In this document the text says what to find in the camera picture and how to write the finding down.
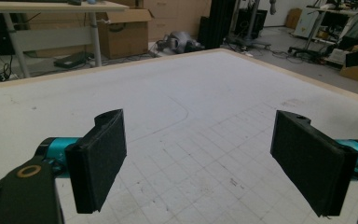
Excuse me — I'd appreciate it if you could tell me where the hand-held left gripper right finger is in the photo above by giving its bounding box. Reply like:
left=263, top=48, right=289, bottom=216
left=269, top=109, right=358, bottom=217

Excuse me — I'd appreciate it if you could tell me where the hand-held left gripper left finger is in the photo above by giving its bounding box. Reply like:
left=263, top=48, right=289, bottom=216
left=64, top=108, right=128, bottom=215

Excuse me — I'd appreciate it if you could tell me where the low cardboard box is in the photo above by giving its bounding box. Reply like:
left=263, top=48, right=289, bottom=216
left=339, top=61, right=358, bottom=84

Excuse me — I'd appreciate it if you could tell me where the white desk with equipment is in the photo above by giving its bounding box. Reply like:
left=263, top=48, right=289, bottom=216
left=293, top=3, right=358, bottom=50

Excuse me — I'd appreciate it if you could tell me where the small cardboard box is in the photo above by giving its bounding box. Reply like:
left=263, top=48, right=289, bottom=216
left=284, top=7, right=303, bottom=30

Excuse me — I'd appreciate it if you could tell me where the black flat box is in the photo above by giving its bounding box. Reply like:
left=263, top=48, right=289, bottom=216
left=53, top=51, right=95, bottom=70

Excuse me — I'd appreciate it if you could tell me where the metal stand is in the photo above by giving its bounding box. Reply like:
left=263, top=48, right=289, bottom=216
left=227, top=0, right=272, bottom=49

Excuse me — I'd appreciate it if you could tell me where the large open cardboard box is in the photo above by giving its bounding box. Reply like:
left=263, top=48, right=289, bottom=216
left=96, top=8, right=155, bottom=60

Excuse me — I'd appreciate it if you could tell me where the white-legged desk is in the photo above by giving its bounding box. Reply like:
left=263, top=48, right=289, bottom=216
left=0, top=0, right=131, bottom=79

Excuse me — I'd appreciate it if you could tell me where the grey rounded device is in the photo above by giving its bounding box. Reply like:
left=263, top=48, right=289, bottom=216
left=157, top=31, right=205, bottom=54

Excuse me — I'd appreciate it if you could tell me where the black curtain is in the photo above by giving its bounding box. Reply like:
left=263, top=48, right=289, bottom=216
left=198, top=0, right=238, bottom=50

